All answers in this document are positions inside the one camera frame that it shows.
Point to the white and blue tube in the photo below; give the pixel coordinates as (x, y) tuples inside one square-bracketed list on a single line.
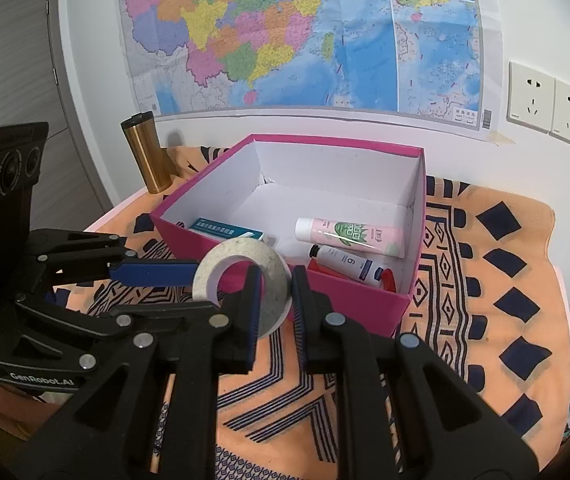
[(350, 262)]

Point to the pink cardboard box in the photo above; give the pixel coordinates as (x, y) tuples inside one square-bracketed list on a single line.
[(355, 305)]

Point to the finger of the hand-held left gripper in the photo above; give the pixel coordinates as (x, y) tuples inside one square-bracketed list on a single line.
[(150, 272), (90, 317)]

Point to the colourful wall map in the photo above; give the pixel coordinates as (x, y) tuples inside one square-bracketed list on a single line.
[(290, 35)]

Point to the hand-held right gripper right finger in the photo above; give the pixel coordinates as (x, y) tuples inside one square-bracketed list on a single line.
[(300, 320)]

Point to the pink tube with green print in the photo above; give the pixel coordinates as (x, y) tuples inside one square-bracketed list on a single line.
[(355, 235)]

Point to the gold thermos flask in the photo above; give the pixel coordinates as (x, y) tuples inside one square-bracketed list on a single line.
[(147, 155)]

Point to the grey door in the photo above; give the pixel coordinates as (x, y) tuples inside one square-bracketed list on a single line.
[(15, 70)]

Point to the orange patterned cloth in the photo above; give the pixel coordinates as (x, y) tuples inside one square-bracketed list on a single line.
[(465, 310)]

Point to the teal and white medicine box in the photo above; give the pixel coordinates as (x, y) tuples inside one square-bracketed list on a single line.
[(225, 230)]

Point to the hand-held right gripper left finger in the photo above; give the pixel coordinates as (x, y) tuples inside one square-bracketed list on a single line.
[(250, 320)]

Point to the white tape roll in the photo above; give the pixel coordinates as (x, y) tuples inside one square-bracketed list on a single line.
[(275, 280)]

